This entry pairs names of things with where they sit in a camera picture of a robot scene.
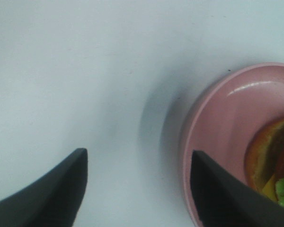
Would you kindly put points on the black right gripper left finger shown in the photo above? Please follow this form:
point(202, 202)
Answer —
point(51, 201)

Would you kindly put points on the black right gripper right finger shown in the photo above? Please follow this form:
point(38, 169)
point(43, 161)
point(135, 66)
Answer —
point(223, 201)

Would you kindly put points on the burger with lettuce and cheese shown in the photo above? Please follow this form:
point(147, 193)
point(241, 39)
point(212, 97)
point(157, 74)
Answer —
point(264, 162)

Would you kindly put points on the pink round plate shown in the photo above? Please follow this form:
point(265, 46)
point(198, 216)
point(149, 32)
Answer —
point(225, 118)

